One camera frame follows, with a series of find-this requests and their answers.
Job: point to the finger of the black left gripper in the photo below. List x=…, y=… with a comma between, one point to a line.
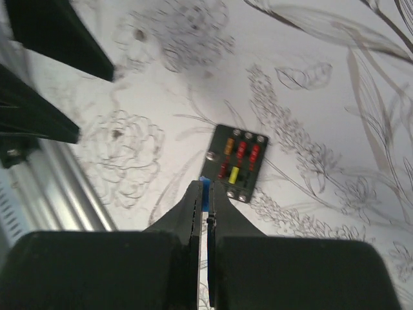
x=53, y=29

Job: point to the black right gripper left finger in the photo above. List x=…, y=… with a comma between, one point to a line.
x=156, y=268

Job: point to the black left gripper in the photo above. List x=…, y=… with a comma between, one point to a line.
x=27, y=116

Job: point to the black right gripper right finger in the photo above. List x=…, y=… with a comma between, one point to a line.
x=250, y=270

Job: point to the blue blade fuse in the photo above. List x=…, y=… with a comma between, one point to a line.
x=205, y=194

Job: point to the red blade fuse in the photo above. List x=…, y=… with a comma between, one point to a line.
x=241, y=149
x=254, y=153
x=223, y=172

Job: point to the yellow blade fuse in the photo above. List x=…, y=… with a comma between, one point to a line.
x=233, y=175

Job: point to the black fuse box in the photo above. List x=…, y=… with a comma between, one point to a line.
x=243, y=189

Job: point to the orange blade fuse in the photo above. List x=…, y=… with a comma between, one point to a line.
x=229, y=146

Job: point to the aluminium frame rail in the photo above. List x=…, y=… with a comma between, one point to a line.
x=54, y=192

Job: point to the slotted cable duct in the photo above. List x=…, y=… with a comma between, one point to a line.
x=13, y=221

